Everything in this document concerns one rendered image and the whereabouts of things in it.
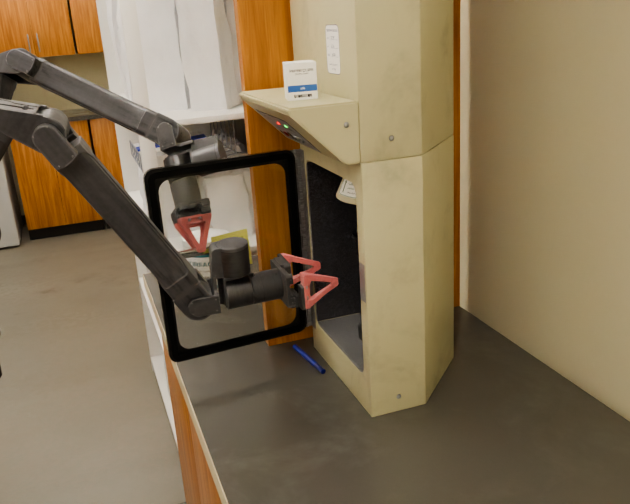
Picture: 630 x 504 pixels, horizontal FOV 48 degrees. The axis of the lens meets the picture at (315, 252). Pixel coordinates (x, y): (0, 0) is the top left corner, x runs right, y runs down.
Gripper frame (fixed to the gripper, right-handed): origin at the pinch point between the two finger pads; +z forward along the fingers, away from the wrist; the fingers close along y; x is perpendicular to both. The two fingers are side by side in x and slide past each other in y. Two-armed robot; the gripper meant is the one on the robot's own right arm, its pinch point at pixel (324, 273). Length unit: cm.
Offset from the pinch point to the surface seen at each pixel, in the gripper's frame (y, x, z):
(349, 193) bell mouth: -3.8, -15.9, 4.6
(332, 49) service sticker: -5.0, -41.1, 2.9
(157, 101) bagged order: 127, -22, -12
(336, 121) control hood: -15.1, -31.0, -1.1
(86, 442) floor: 156, 117, -59
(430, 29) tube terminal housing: -11.2, -43.0, 17.8
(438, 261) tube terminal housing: -8.9, -1.5, 19.4
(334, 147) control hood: -15.2, -26.9, -1.8
